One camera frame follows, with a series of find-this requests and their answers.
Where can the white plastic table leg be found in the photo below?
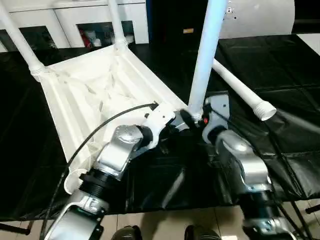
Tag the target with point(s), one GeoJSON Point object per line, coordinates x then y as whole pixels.
{"type": "Point", "coordinates": [207, 50]}
{"type": "Point", "coordinates": [240, 87]}
{"type": "Point", "coordinates": [15, 37]}
{"type": "Point", "coordinates": [116, 22]}

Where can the white plastic table top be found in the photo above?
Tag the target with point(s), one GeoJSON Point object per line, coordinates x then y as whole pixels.
{"type": "Point", "coordinates": [75, 87]}

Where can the dark right robot foot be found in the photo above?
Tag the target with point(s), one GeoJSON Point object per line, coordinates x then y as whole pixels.
{"type": "Point", "coordinates": [200, 233]}

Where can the dark robot foot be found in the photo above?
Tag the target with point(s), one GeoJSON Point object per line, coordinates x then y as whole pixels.
{"type": "Point", "coordinates": [126, 233]}
{"type": "Point", "coordinates": [200, 233]}

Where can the dark left robot foot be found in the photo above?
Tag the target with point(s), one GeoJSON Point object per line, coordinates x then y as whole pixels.
{"type": "Point", "coordinates": [126, 233]}

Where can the white panel with screw holes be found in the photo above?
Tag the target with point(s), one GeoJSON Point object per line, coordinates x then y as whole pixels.
{"type": "Point", "coordinates": [262, 20]}

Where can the flat white board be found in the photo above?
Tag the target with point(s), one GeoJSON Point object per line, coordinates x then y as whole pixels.
{"type": "Point", "coordinates": [310, 42]}

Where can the black rod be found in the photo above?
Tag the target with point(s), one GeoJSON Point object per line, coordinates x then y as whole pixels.
{"type": "Point", "coordinates": [312, 210]}

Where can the white glass-door cabinet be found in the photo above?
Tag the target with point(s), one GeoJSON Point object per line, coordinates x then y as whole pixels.
{"type": "Point", "coordinates": [75, 15]}

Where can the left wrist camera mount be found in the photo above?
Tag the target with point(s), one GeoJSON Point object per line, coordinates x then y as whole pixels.
{"type": "Point", "coordinates": [160, 120]}

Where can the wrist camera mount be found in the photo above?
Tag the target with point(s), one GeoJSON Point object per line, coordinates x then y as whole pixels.
{"type": "Point", "coordinates": [220, 107]}
{"type": "Point", "coordinates": [160, 120]}

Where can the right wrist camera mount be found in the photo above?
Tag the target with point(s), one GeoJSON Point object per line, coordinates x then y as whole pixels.
{"type": "Point", "coordinates": [220, 107]}

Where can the black work surface frame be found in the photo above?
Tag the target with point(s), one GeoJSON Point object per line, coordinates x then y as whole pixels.
{"type": "Point", "coordinates": [15, 227]}

